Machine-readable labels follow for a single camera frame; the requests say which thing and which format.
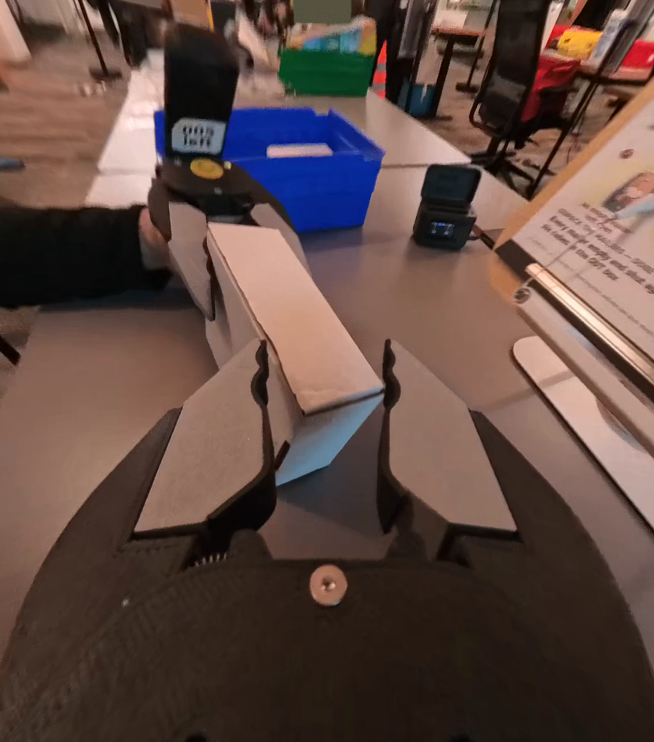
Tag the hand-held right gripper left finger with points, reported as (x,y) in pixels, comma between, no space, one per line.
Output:
(211,464)

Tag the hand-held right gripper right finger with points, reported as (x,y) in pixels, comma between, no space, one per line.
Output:
(437,464)

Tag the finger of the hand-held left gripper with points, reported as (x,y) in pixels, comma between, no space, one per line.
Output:
(188,249)
(289,235)

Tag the blue plastic bin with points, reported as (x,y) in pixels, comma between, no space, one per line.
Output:
(327,191)

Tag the white cardboard mailer box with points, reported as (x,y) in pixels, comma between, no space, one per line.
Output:
(292,313)
(298,150)

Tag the person's left forearm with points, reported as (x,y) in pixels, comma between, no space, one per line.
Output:
(43,255)

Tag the person's left hand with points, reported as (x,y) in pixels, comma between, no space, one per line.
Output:
(150,249)

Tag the green plastic bin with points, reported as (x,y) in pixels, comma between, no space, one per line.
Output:
(327,75)

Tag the black charging case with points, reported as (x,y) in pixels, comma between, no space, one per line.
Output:
(446,214)

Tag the instruction sheet on stand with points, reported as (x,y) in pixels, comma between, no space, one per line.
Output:
(593,417)

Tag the orange traffic cone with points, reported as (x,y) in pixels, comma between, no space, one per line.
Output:
(380,72)

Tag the blue bucket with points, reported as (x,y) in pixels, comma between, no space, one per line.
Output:
(420,101)

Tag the colourful printed pack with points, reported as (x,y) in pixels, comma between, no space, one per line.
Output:
(338,37)

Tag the black mesh office chair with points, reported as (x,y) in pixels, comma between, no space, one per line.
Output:
(512,69)

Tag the printed instruction sheet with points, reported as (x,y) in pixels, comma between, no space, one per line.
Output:
(640,243)

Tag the red bag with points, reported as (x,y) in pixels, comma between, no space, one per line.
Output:
(553,81)

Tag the yellow case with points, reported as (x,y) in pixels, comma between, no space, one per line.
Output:
(579,42)

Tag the red storage bin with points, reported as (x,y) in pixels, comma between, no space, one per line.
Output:
(643,55)

